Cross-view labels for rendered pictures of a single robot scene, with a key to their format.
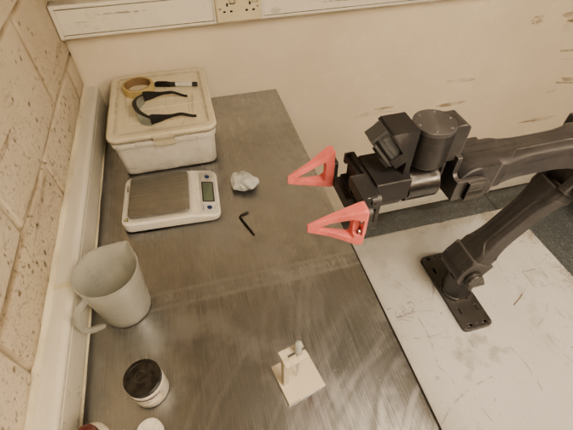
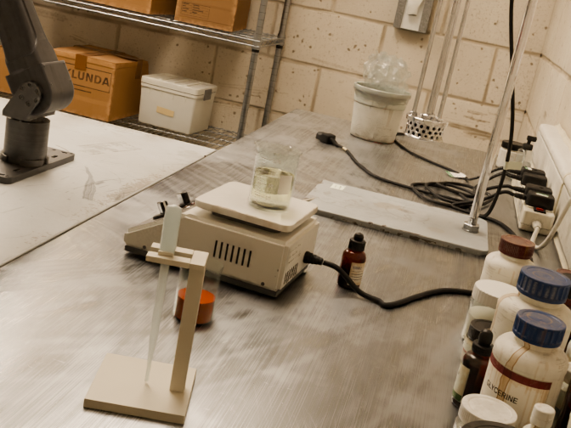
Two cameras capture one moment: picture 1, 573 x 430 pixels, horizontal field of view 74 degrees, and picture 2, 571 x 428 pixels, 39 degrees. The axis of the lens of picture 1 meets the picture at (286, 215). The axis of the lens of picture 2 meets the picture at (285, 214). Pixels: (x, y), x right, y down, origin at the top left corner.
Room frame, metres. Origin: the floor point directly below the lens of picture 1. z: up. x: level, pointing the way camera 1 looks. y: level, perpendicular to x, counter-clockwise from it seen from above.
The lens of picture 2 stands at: (0.78, 0.31, 1.25)
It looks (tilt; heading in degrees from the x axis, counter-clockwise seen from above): 16 degrees down; 205
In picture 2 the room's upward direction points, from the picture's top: 11 degrees clockwise
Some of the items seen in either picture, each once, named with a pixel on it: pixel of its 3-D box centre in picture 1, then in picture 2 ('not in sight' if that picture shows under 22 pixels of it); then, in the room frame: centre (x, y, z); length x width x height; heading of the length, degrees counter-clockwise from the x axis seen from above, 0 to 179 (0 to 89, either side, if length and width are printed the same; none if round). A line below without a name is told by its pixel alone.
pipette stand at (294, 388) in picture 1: (298, 364); (153, 321); (0.27, -0.02, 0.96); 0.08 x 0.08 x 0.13; 28
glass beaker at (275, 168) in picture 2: not in sight; (272, 176); (-0.04, -0.10, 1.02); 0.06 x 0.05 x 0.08; 90
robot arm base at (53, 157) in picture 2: not in sight; (25, 140); (-0.11, -0.55, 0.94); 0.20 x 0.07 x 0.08; 15
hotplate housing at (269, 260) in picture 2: not in sight; (232, 233); (-0.04, -0.14, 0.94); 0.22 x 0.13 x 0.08; 100
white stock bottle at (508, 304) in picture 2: not in sight; (527, 336); (0.01, 0.23, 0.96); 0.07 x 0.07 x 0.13
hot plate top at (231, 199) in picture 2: not in sight; (258, 205); (-0.04, -0.11, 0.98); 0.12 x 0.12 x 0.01; 10
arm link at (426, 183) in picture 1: (415, 176); not in sight; (0.41, -0.19, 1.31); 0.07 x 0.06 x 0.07; 105
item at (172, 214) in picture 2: not in sight; (169, 233); (0.27, -0.02, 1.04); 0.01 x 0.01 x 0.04; 28
